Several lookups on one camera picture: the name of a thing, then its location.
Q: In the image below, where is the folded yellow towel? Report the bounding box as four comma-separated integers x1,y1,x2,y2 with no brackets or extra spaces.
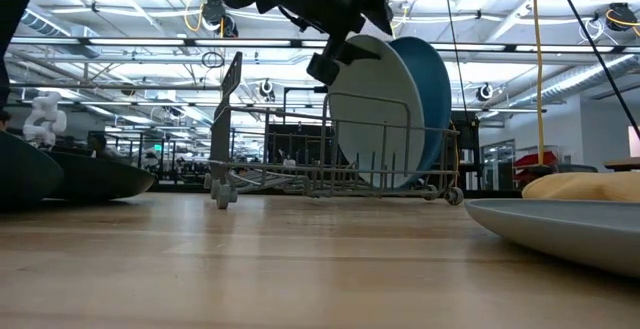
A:
521,171,640,204

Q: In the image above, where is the large blue plate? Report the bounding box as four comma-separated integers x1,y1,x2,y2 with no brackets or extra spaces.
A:
388,36,453,186

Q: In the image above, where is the large pale grey-blue plate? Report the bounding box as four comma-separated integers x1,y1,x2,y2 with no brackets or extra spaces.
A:
328,33,426,190

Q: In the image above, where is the thin black hanging cable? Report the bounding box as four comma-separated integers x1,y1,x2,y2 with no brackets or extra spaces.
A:
443,0,469,114

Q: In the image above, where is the grey wire dish rack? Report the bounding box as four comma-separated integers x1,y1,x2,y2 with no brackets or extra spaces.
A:
203,51,465,210

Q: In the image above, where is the wooden background table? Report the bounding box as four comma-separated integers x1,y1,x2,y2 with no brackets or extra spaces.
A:
602,157,640,173

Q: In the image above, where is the red bin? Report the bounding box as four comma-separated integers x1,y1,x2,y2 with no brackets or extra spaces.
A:
513,151,559,183

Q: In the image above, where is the small dark teal plate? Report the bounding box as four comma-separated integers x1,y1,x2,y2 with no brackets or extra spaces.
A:
0,131,65,211

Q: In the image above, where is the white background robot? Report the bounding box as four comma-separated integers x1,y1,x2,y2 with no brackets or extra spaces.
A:
22,91,68,150

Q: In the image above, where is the yellow cord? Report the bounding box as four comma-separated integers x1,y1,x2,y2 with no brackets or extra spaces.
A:
532,0,546,167

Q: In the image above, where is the large grey plate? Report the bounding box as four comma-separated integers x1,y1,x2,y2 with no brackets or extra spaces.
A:
464,197,640,278

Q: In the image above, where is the black background cabinet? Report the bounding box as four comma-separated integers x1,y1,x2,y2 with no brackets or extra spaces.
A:
267,123,332,170

